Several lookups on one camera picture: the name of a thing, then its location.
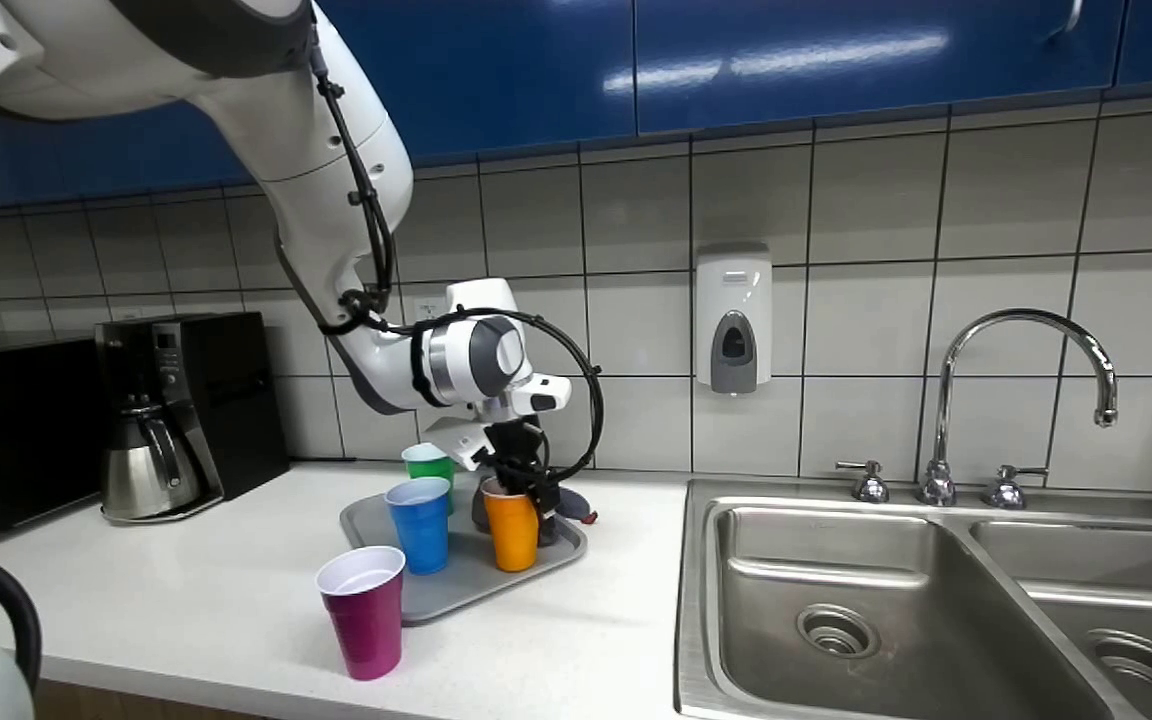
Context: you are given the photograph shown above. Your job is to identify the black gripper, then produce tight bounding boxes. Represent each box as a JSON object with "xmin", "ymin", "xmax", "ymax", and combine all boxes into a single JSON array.
[{"xmin": 487, "ymin": 417, "xmax": 560, "ymax": 518}]

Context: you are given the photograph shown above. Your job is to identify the orange plastic cup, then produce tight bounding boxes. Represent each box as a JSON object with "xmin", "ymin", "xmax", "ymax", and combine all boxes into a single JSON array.
[{"xmin": 487, "ymin": 490, "xmax": 540, "ymax": 572}]

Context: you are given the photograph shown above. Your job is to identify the blue plastic cup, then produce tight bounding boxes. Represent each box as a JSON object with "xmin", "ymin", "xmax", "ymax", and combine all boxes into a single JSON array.
[{"xmin": 386, "ymin": 481, "xmax": 454, "ymax": 575}]

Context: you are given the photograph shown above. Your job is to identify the green plastic cup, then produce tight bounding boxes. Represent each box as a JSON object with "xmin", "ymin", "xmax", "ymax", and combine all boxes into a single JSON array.
[{"xmin": 399, "ymin": 442, "xmax": 458, "ymax": 483}]

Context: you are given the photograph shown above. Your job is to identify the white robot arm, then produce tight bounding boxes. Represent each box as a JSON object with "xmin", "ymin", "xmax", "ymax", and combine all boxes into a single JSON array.
[{"xmin": 0, "ymin": 0, "xmax": 571, "ymax": 510}]

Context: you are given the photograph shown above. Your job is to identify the grey serving tray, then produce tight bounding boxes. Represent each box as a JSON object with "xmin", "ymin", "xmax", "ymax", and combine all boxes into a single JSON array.
[{"xmin": 337, "ymin": 481, "xmax": 591, "ymax": 629}]

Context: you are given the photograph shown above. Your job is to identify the magenta plastic cup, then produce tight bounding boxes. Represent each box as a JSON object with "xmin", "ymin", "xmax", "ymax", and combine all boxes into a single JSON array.
[{"xmin": 315, "ymin": 545, "xmax": 406, "ymax": 680}]

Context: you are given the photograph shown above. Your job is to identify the white soap dispenser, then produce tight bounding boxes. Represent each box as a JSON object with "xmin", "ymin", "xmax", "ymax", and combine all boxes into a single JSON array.
[{"xmin": 697, "ymin": 249, "xmax": 772, "ymax": 396}]

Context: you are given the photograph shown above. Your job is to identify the stainless steel double sink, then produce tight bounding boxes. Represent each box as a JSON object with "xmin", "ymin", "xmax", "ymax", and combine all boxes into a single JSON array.
[{"xmin": 674, "ymin": 483, "xmax": 1152, "ymax": 720}]

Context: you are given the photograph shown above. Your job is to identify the steel coffee maker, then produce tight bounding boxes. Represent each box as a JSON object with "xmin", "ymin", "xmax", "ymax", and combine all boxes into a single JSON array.
[{"xmin": 96, "ymin": 313, "xmax": 287, "ymax": 525}]

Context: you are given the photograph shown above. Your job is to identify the steel coffee carafe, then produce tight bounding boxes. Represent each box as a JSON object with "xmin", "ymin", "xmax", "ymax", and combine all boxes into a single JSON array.
[{"xmin": 103, "ymin": 398, "xmax": 202, "ymax": 525}]

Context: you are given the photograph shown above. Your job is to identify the blue upper cabinets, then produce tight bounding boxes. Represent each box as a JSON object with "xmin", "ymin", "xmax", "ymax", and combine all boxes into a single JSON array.
[{"xmin": 0, "ymin": 0, "xmax": 1152, "ymax": 212}]

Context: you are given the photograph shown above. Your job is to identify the chrome kitchen faucet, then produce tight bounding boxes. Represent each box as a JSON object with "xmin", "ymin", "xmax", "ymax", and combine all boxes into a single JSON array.
[{"xmin": 833, "ymin": 302, "xmax": 1123, "ymax": 510}]

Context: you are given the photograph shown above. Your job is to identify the black microwave oven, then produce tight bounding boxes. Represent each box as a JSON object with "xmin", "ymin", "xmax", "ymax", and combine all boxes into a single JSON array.
[{"xmin": 0, "ymin": 338, "xmax": 111, "ymax": 536}]

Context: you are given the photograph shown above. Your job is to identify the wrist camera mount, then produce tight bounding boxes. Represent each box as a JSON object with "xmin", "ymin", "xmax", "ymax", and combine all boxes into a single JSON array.
[{"xmin": 441, "ymin": 425, "xmax": 498, "ymax": 472}]

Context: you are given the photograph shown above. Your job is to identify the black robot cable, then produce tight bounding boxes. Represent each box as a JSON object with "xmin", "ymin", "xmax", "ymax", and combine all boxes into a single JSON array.
[{"xmin": 270, "ymin": 11, "xmax": 609, "ymax": 488}]

